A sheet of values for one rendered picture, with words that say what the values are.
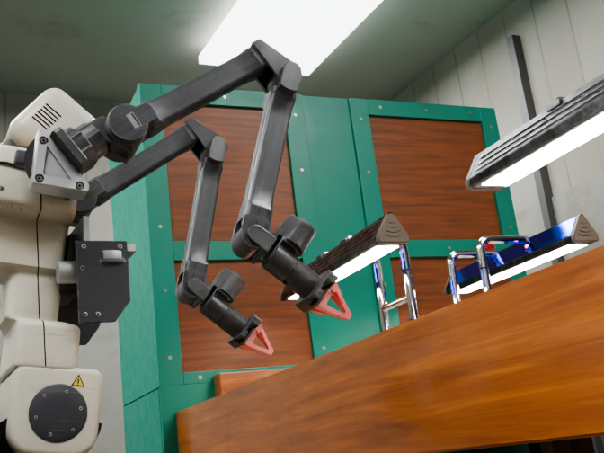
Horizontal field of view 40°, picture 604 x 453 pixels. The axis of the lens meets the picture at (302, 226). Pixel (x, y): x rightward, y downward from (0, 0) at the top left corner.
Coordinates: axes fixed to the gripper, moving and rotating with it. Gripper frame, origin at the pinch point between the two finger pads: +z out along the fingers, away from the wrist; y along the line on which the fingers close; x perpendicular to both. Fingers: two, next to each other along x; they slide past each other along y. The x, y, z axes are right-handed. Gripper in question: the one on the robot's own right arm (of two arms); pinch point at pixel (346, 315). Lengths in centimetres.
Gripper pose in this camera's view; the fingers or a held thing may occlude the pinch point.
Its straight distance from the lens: 167.6
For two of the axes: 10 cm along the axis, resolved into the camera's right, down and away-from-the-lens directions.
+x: -5.0, 7.3, -4.7
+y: -3.9, 2.9, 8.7
